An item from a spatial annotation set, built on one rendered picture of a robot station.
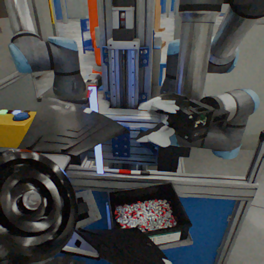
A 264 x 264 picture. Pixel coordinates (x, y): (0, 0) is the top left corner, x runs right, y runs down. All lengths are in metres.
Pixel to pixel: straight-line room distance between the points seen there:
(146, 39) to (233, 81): 1.32
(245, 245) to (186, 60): 1.46
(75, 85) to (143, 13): 0.43
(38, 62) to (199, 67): 0.64
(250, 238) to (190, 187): 1.08
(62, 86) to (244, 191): 0.83
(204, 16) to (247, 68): 1.72
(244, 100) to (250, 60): 1.64
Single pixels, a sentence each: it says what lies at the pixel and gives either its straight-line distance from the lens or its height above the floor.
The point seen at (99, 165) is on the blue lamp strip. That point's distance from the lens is 0.78.
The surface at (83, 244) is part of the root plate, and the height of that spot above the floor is 1.10.
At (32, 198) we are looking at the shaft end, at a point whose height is 1.23.
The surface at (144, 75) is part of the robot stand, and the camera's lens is 1.14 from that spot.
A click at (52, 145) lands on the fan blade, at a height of 1.19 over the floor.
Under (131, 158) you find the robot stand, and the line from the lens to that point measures 1.11.
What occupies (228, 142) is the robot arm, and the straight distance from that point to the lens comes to 0.65.
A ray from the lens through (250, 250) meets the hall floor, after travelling 1.80.
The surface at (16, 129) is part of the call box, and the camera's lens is 0.77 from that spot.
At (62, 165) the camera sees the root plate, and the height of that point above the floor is 1.19.
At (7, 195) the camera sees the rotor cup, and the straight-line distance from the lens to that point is 0.24.
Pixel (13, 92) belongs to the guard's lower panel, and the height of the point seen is 0.90.
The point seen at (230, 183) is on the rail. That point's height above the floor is 0.86.
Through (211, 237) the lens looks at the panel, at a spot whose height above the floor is 0.53.
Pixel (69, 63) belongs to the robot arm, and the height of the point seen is 1.17.
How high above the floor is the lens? 1.40
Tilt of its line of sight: 31 degrees down
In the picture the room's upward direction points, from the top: straight up
